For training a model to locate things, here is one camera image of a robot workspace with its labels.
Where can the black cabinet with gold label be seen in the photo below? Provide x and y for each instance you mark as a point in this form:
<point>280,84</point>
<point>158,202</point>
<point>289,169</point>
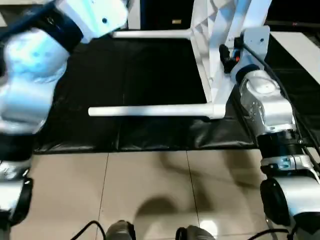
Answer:
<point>162,12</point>

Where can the black robot foot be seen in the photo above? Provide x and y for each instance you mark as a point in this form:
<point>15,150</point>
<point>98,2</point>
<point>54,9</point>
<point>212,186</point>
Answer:
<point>196,232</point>
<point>121,231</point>

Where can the black work mat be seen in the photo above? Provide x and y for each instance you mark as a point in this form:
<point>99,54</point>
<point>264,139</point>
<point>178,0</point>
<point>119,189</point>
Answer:
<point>150,75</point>

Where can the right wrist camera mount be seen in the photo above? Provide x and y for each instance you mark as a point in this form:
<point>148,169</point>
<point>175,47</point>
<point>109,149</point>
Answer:
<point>257,40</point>

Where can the white plastic table leg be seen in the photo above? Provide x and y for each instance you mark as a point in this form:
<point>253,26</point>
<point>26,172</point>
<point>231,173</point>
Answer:
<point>150,33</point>
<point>150,111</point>

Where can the black right robot foot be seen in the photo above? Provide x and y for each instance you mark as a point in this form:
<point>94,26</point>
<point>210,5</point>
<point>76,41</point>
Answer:
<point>196,232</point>

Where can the white flat panel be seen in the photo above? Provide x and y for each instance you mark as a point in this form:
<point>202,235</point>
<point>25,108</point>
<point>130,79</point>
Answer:
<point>300,55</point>

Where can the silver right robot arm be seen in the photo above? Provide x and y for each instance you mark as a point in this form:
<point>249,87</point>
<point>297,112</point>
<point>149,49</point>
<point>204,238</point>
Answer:
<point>270,100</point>

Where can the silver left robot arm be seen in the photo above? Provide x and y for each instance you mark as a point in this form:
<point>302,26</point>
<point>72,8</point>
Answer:
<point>30,75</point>

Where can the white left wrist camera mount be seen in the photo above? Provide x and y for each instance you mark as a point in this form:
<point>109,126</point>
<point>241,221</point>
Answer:
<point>100,17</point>

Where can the black rail with red mark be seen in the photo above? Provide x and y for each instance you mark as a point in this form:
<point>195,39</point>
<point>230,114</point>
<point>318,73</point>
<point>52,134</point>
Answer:
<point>292,23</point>

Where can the black left robot foot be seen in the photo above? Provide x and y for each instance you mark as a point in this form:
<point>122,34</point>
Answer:
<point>121,231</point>

